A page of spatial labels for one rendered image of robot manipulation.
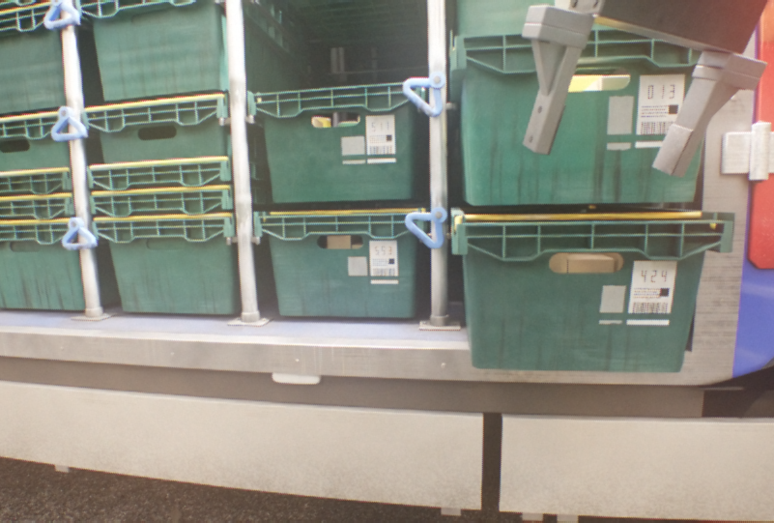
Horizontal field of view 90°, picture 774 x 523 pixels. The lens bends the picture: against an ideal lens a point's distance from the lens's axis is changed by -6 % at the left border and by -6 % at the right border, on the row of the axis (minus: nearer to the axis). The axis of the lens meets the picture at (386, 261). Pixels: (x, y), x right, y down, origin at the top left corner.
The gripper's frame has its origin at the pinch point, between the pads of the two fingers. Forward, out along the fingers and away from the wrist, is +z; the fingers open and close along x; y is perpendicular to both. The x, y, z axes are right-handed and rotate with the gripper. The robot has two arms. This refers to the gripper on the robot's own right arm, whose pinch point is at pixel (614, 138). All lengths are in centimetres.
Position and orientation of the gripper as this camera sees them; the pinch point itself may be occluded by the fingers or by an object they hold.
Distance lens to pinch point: 40.6
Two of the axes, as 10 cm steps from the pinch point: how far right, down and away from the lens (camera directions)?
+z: -1.6, 8.6, 4.8
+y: 1.0, 5.0, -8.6
